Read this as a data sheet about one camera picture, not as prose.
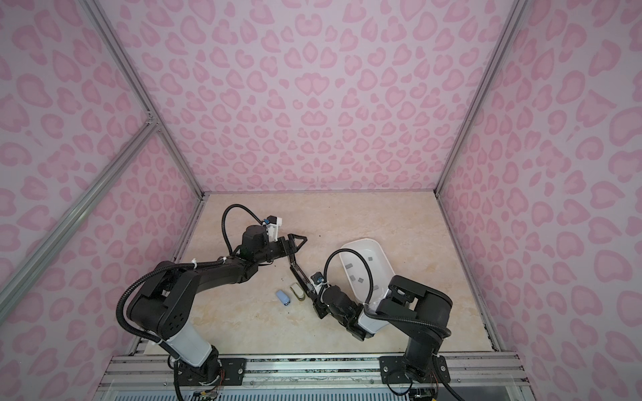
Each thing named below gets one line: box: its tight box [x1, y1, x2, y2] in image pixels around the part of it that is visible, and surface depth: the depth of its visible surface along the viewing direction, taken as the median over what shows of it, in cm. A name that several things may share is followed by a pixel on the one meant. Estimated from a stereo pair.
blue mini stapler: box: [275, 289, 291, 307], surface depth 88 cm
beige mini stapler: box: [290, 282, 306, 302], surface depth 89 cm
